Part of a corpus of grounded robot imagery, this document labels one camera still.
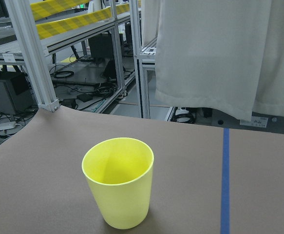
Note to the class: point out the yellow plastic cup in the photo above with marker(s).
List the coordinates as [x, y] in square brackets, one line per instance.
[119, 174]

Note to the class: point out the grey electronics cabinet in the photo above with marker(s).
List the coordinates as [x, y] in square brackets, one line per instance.
[15, 95]

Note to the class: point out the aluminium frame post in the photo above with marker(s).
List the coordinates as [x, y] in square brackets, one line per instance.
[22, 19]

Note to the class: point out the white curtain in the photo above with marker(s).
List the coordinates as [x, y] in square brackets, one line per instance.
[222, 54]

